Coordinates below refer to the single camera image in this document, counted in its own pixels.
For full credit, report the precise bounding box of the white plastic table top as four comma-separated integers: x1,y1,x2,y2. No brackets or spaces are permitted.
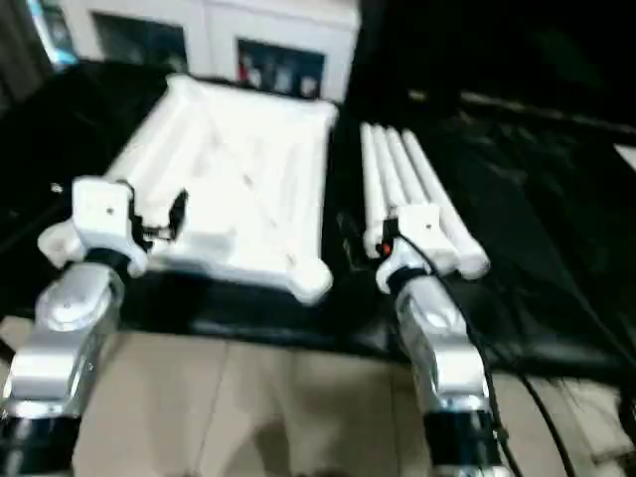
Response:
38,73,340,305

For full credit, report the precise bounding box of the black mat cloth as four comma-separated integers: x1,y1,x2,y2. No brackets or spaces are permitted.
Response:
0,59,636,364

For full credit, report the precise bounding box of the white display cabinet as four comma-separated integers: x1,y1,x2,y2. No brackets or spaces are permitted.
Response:
74,0,359,103

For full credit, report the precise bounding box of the long black rod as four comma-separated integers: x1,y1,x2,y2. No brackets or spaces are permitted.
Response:
459,88,636,135

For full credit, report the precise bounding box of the white board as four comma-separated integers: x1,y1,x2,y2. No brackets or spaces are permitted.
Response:
613,143,636,170

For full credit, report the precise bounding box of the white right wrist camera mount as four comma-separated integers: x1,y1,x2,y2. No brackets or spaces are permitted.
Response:
376,203,461,294

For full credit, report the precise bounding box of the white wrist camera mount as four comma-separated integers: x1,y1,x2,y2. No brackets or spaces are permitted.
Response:
376,203,461,294
72,178,150,277

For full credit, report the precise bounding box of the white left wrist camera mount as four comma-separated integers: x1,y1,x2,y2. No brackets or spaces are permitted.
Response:
72,178,150,277

